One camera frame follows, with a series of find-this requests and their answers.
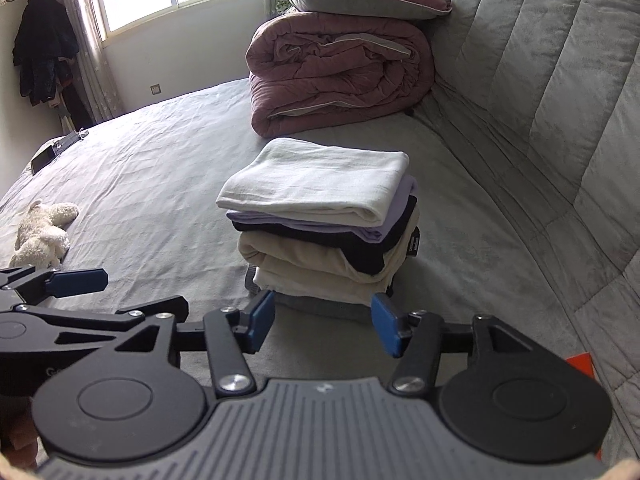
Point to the white pants garment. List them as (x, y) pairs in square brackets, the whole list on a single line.
[(301, 180)]

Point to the dark hanging clothes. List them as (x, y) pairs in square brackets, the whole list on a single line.
[(45, 47)]

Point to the orange red booklet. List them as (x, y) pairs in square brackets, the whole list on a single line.
[(588, 411)]

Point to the wall power socket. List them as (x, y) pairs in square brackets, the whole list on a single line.
[(155, 90)]

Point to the person's left hand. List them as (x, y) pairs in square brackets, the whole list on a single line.
[(19, 438)]

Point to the grey bed sheet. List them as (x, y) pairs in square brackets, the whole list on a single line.
[(146, 185)]

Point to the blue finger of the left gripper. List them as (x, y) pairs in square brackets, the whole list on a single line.
[(177, 306), (29, 286)]

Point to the black folded garment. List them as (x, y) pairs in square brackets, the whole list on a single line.
[(364, 252)]

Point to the grey quilted headboard cover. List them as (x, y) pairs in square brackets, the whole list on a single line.
[(539, 100)]

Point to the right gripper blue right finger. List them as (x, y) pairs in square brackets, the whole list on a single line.
[(414, 338)]

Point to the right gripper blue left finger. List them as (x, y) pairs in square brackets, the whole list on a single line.
[(229, 335)]

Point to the white plush dog toy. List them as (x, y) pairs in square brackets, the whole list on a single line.
[(42, 240)]

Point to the black tablet on bed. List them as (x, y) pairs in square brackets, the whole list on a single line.
[(42, 159)]

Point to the grey window curtain left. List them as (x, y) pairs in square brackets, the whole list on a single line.
[(98, 88)]

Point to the pink folded quilt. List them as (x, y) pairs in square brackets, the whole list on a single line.
[(314, 70)]

